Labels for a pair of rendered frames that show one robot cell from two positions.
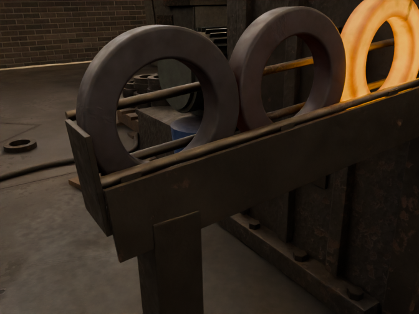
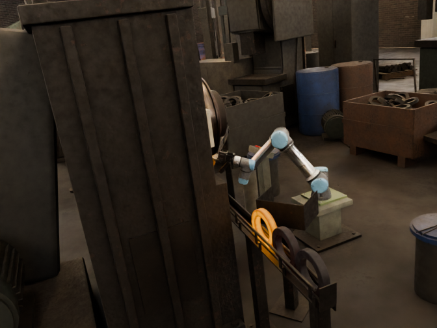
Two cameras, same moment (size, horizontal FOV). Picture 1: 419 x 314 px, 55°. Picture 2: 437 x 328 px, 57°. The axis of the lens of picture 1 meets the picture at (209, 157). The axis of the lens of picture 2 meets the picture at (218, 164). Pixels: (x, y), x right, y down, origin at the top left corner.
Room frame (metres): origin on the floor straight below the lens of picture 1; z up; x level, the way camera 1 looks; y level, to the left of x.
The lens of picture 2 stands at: (0.46, 1.40, 1.59)
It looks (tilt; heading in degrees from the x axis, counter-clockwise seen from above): 18 degrees down; 281
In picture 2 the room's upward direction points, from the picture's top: 8 degrees counter-clockwise
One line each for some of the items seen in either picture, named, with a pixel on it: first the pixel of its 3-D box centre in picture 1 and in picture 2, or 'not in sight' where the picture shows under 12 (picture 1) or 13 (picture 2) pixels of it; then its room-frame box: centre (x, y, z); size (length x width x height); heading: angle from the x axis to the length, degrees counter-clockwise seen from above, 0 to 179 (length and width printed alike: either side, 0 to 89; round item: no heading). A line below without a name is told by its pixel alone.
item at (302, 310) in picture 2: not in sight; (291, 254); (0.52, -0.59, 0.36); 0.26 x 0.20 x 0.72; 157
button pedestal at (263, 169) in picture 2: not in sight; (264, 181); (0.73, -1.84, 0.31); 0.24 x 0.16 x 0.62; 122
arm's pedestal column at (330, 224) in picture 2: not in sight; (322, 218); (0.30, -1.45, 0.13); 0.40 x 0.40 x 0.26; 33
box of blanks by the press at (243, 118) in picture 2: not in sight; (234, 125); (1.20, -3.64, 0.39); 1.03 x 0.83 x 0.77; 47
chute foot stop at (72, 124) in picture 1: (88, 176); (328, 297); (0.38, 0.13, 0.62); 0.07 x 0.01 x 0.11; 32
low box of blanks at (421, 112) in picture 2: not in sight; (397, 124); (-0.67, -3.27, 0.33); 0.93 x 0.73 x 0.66; 129
